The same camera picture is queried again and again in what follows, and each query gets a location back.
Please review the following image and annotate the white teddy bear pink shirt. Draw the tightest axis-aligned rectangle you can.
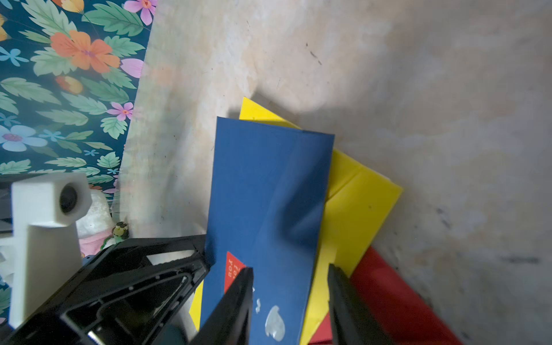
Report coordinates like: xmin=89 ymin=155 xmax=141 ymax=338
xmin=76 ymin=189 xmax=129 ymax=259

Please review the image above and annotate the yellow envelope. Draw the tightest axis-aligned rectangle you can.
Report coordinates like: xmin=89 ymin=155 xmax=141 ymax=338
xmin=190 ymin=99 xmax=403 ymax=326

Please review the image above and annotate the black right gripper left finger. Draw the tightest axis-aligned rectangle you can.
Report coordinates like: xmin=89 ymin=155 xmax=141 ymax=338
xmin=190 ymin=267 xmax=254 ymax=345

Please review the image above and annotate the red envelope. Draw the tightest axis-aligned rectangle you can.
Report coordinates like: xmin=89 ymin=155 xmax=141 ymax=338
xmin=301 ymin=248 xmax=460 ymax=344

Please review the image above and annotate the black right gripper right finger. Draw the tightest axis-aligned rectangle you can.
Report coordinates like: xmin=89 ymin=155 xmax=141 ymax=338
xmin=327 ymin=264 xmax=394 ymax=345

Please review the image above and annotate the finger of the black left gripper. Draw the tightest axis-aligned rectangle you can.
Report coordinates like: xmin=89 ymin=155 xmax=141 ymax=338
xmin=3 ymin=235 xmax=210 ymax=344

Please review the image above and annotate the dark blue envelope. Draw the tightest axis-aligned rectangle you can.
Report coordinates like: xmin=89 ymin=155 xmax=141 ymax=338
xmin=201 ymin=118 xmax=334 ymax=344

